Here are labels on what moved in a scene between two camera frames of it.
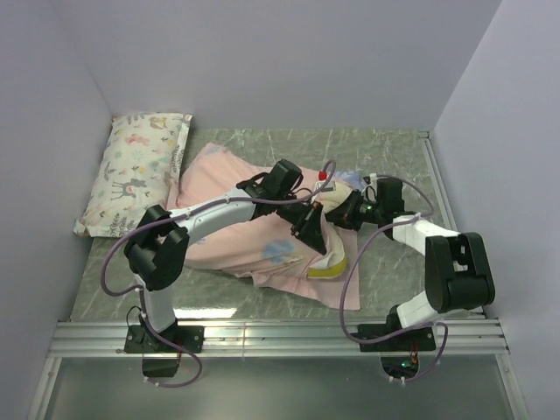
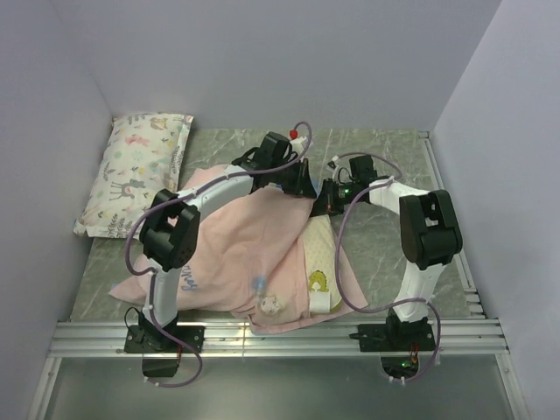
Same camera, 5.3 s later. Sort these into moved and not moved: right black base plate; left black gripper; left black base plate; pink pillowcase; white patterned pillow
Moved: left black gripper; pink pillowcase
Not moved: white patterned pillow; right black base plate; left black base plate
